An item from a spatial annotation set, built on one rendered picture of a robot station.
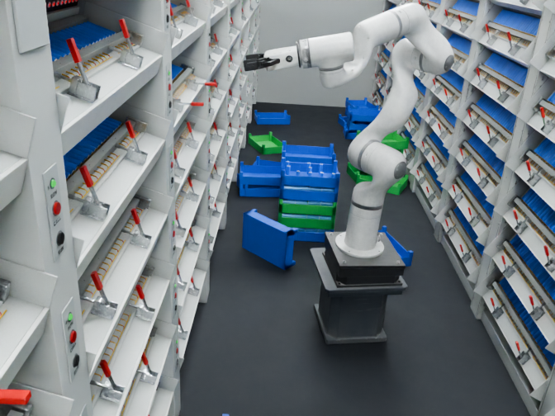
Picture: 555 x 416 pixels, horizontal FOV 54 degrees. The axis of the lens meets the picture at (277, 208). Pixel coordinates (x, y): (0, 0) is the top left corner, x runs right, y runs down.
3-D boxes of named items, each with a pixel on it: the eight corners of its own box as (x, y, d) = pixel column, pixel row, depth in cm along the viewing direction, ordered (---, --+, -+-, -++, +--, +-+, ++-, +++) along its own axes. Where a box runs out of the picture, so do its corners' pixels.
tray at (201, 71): (202, 92, 199) (211, 67, 195) (168, 144, 144) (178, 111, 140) (149, 71, 196) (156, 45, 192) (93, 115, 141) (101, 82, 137)
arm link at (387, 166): (366, 193, 213) (377, 135, 202) (403, 213, 200) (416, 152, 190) (344, 200, 206) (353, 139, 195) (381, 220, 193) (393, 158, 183)
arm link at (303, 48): (311, 70, 160) (301, 72, 160) (310, 64, 168) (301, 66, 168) (307, 40, 156) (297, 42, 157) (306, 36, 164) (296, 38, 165)
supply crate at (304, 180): (335, 173, 298) (337, 160, 295) (339, 188, 280) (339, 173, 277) (281, 170, 298) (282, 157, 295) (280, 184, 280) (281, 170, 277)
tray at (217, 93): (224, 100, 270) (233, 73, 265) (206, 137, 215) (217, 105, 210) (184, 85, 268) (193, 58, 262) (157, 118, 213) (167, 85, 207)
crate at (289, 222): (331, 213, 308) (333, 200, 305) (334, 229, 290) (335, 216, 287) (278, 210, 308) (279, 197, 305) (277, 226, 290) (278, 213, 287)
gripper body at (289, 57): (304, 70, 159) (266, 76, 160) (303, 63, 169) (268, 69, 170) (301, 44, 156) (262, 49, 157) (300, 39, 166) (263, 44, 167)
